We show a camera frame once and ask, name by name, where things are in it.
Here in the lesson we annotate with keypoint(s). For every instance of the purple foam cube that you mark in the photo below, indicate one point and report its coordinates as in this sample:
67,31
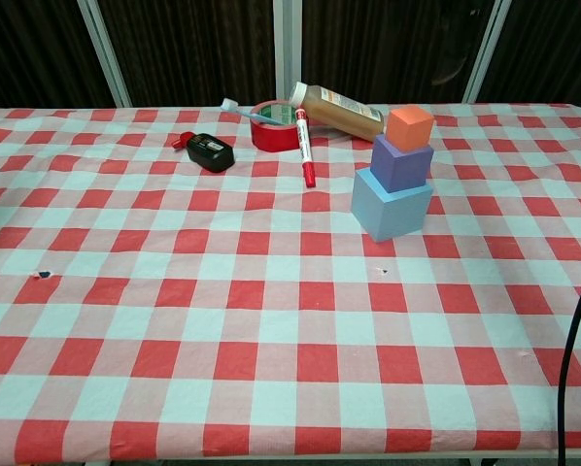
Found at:
397,167

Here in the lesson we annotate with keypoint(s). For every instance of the small orange foam cube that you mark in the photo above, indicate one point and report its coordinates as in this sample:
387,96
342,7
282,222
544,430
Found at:
409,128

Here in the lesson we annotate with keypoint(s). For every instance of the red whiteboard marker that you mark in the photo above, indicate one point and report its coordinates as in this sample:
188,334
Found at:
306,155

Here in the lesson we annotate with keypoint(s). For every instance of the red tape roll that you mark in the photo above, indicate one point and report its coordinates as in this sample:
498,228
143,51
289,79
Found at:
271,138

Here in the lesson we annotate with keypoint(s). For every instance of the large blue foam cube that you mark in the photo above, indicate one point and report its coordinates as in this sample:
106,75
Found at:
392,216

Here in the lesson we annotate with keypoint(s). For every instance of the red white checkered tablecloth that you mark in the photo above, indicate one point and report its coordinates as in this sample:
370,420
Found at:
222,315

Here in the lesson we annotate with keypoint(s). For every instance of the black bottle with red cap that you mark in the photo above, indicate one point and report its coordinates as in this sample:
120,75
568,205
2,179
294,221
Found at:
213,153

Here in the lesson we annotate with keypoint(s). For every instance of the brown juice bottle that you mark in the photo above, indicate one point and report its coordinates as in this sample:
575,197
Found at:
339,116

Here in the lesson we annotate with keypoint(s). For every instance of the blue toothbrush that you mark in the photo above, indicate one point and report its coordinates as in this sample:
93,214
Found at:
237,110

